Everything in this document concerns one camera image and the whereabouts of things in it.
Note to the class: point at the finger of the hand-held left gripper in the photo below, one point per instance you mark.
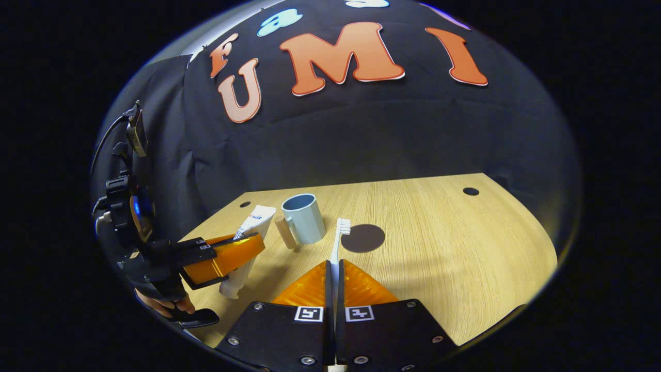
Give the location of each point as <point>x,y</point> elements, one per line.
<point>227,258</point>
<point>227,237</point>

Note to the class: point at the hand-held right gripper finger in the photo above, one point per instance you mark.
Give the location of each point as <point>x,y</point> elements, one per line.
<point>341,336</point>
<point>329,336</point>

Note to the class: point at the white toothpaste tube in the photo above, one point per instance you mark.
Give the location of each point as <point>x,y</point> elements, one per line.
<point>255,219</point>

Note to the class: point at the white toothbrush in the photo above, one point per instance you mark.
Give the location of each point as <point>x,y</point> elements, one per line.
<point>338,243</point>

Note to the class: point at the dark round coaster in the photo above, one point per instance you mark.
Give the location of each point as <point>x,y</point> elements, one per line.
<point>363,238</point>

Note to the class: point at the black backdrop cloth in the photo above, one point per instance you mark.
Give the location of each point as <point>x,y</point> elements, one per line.
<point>361,134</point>

